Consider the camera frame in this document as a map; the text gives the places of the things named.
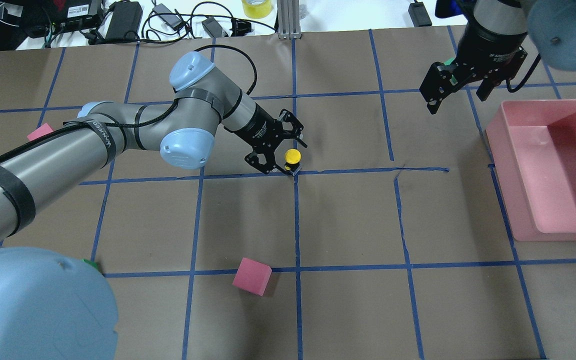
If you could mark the yellow push button switch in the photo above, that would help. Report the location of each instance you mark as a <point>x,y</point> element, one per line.
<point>292,159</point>

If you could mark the pink foam cube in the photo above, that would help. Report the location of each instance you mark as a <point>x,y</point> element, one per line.
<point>252,276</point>
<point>41,131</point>

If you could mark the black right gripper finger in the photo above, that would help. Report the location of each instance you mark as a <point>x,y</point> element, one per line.
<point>439,82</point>
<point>488,84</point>

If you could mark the pink plastic bin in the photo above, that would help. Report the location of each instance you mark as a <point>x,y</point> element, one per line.
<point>533,143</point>

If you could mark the yellow tape roll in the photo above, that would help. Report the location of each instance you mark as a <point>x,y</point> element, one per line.
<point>257,9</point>

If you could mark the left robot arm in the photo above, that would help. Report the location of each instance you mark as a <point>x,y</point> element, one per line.
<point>56,307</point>

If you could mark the aluminium frame post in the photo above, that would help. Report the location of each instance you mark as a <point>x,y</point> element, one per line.
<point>288,19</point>

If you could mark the green foam cube near bin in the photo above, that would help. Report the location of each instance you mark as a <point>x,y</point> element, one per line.
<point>449,62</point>

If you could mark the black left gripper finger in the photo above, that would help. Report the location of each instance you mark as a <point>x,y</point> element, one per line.
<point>291,128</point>
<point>267,163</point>

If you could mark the pink foam cube centre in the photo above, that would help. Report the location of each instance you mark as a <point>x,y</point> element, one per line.
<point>252,276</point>

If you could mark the black power adapter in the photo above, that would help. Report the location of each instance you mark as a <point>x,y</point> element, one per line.
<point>125,20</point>

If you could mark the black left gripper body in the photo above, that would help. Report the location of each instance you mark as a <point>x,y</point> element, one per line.
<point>259,128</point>

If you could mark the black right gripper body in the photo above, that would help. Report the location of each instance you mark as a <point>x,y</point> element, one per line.
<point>488,48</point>

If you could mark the pink foam cube far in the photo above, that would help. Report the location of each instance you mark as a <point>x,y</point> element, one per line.
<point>41,131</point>

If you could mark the green foam cube near left arm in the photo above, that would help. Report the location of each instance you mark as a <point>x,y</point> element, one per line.
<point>93,264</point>

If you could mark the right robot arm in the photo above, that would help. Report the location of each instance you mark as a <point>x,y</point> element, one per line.
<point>550,24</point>

